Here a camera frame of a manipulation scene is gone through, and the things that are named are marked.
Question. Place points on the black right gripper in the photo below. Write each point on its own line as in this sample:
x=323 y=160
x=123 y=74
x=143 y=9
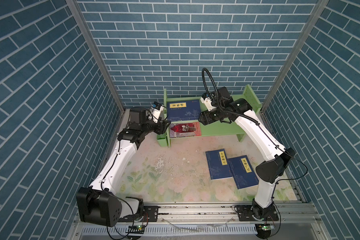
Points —
x=205 y=118

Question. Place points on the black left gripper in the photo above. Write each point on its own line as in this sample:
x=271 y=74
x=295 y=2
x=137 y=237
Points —
x=160 y=127

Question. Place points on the red pink illustrated book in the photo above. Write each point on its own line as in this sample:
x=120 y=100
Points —
x=182 y=130

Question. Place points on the blue book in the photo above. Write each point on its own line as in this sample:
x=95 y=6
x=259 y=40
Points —
x=218 y=164
x=242 y=172
x=183 y=110

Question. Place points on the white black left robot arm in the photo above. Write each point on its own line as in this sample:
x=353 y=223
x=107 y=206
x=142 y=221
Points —
x=98 y=203

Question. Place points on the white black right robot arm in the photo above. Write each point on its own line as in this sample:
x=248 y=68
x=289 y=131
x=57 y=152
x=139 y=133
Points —
x=276 y=156

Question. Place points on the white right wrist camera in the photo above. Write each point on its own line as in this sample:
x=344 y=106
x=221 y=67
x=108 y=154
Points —
x=208 y=103

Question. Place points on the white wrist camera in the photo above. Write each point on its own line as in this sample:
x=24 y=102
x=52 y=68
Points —
x=208 y=103
x=156 y=110

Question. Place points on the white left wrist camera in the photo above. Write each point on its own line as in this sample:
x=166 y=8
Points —
x=156 y=110

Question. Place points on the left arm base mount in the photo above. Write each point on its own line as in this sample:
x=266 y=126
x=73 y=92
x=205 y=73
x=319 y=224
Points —
x=144 y=213

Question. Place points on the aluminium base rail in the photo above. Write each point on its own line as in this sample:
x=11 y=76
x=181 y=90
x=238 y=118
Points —
x=211 y=221

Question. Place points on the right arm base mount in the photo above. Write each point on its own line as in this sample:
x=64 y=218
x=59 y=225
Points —
x=247 y=213

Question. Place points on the aluminium corner frame post left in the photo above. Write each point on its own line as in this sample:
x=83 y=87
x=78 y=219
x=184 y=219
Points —
x=80 y=20

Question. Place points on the aluminium corner frame post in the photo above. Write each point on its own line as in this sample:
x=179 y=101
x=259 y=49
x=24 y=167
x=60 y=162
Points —
x=80 y=20
x=306 y=30

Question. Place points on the aluminium corner frame post right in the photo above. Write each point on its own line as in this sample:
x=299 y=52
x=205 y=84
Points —
x=306 y=30

